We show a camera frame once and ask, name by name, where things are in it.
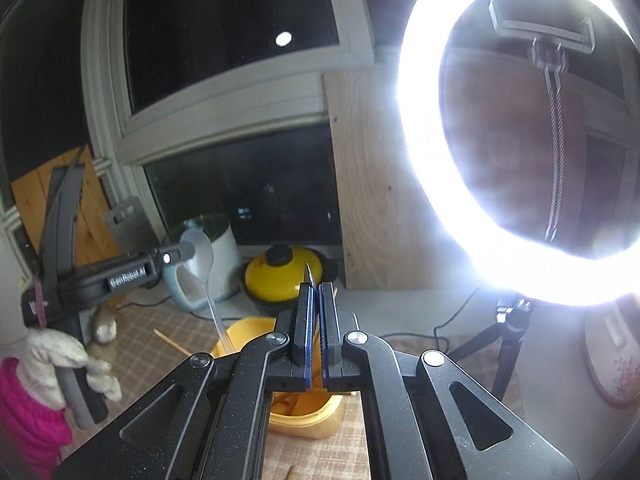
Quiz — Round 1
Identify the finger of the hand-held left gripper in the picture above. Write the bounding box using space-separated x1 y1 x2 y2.
150 242 197 273

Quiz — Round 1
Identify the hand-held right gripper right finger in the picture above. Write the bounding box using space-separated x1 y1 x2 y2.
320 281 581 480

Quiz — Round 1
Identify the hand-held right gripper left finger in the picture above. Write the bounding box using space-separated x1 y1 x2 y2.
50 282 321 480

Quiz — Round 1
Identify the clear plastic spoon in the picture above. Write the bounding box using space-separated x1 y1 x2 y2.
179 230 233 356

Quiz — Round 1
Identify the yellow plastic container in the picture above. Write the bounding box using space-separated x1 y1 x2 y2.
210 316 346 441

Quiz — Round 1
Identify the red-tipped wooden chopstick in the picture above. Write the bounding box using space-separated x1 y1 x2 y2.
152 329 193 357

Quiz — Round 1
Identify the person's left hand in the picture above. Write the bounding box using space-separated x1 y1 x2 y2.
17 305 123 411

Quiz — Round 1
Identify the grey cutting board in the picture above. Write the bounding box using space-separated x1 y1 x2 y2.
105 196 153 253

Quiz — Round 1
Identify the white and blue electric cooker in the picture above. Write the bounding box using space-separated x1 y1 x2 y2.
162 212 242 311

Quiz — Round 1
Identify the wooden slat board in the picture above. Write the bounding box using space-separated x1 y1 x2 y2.
10 145 126 311

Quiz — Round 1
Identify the black pot with yellow lid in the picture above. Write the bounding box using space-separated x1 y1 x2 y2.
243 242 338 317

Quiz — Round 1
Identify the plaid tablecloth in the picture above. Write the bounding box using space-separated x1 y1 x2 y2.
107 305 371 480

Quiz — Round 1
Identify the light plywood board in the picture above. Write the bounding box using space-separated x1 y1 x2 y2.
322 45 481 291

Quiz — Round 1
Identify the black tripod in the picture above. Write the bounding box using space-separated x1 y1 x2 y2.
492 295 538 401

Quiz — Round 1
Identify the floral white rice cooker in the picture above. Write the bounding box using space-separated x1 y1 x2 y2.
585 295 640 408

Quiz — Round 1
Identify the phone holder on gooseneck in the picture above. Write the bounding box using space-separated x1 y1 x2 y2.
487 0 596 243

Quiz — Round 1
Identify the black power cable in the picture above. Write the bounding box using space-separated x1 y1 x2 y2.
117 292 173 308

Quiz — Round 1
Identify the black ring light cable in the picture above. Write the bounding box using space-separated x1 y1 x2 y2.
432 285 483 361

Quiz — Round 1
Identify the white window frame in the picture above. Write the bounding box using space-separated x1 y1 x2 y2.
80 0 381 171

